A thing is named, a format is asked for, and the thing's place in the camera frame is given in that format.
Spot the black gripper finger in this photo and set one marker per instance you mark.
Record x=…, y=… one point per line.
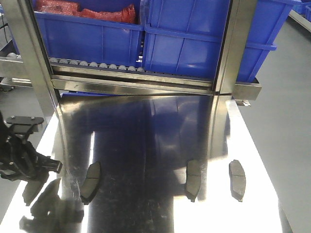
x=49, y=164

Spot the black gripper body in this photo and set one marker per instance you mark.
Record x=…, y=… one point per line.
x=18, y=159

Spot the brake pad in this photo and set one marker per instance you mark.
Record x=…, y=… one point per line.
x=237, y=180
x=31, y=190
x=91, y=184
x=193, y=180

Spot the roller conveyor track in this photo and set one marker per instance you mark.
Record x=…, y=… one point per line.
x=94, y=64

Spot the left blue plastic bin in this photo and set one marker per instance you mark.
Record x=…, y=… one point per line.
x=89, y=39

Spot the blue plastic bin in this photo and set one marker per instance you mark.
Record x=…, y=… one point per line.
x=89, y=39
x=183, y=37

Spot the red plastic bag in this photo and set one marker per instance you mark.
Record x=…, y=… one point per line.
x=68, y=8

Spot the right blue plastic bin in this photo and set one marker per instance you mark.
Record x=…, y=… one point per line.
x=183, y=37

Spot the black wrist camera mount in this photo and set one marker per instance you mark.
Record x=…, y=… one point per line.
x=23, y=126

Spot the stainless steel rack frame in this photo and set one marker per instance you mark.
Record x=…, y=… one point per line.
x=47, y=80

